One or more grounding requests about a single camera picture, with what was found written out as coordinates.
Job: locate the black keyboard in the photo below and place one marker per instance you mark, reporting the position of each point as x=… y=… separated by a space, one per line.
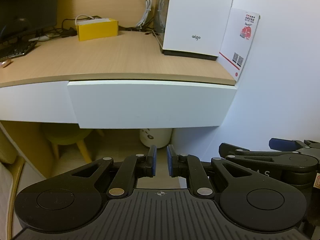
x=15 y=48

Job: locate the black computer monitor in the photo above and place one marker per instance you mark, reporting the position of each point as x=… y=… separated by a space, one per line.
x=25 y=0

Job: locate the yellow-green stool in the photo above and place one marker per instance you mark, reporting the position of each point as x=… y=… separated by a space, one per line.
x=65 y=135

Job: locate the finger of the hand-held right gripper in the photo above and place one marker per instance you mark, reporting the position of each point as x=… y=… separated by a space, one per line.
x=232 y=148
x=282 y=143

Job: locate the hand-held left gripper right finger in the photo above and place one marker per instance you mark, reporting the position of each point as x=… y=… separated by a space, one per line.
x=170 y=161

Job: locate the white trash bin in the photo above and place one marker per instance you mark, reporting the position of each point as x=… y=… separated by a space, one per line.
x=155 y=136

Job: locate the wide white drawer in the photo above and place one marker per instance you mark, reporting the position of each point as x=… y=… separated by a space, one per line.
x=150 y=102

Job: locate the yellow cardboard box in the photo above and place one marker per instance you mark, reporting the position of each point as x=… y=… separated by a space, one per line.
x=97 y=31

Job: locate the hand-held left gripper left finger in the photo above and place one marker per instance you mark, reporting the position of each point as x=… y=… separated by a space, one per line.
x=152 y=161

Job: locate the white printed card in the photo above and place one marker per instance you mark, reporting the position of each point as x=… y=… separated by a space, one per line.
x=237 y=50

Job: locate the white computer case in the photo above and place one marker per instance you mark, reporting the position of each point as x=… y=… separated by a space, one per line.
x=195 y=10

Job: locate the small rose gold object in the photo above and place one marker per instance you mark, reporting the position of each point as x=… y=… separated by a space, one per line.
x=5 y=63

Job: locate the narrow white drawer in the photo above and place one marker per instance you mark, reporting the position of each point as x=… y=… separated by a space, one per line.
x=32 y=102

